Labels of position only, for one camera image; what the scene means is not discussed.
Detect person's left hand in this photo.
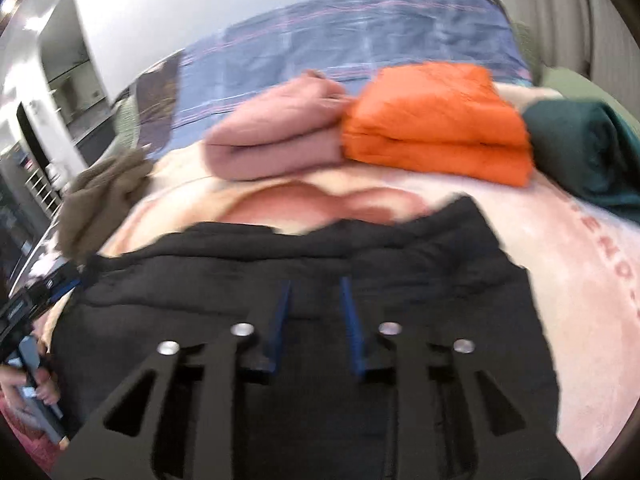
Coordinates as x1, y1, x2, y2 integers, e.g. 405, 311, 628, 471
0, 360, 62, 411

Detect brown fleece garment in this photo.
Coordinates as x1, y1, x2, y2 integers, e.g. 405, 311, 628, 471
55, 152, 153, 261

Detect folded pink garment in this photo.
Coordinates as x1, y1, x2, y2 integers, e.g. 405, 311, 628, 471
204, 70, 351, 182

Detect folded orange puffer jacket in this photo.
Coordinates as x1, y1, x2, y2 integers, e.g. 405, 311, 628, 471
340, 62, 533, 188

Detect white ladder rack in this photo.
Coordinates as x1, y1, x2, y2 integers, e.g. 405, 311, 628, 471
25, 167, 63, 216

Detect blue plaid blanket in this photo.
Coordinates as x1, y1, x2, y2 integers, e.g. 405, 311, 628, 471
172, 0, 533, 153

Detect pink printed blanket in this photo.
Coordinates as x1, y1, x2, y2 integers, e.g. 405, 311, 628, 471
30, 82, 640, 471

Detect grey pleated curtain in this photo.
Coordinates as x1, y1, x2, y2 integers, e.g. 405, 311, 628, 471
510, 0, 640, 111

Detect folded dark teal garment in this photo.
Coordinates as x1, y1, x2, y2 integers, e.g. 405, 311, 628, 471
522, 99, 640, 226

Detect dark patterned blanket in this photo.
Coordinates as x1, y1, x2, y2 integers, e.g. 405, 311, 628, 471
135, 52, 183, 156

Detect green pillow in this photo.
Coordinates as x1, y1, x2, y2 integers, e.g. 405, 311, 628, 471
540, 65, 640, 126

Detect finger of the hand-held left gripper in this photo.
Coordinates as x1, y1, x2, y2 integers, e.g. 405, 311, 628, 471
42, 255, 101, 306

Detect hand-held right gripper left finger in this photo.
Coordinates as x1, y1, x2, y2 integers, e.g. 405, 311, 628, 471
52, 277, 293, 480

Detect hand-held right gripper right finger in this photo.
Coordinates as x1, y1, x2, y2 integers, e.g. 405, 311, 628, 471
340, 276, 583, 480

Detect black hooded puffer jacket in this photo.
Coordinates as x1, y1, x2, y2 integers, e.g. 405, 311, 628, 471
47, 195, 561, 480

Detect arched wall mirror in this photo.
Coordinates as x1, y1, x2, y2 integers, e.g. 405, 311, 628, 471
39, 0, 118, 166

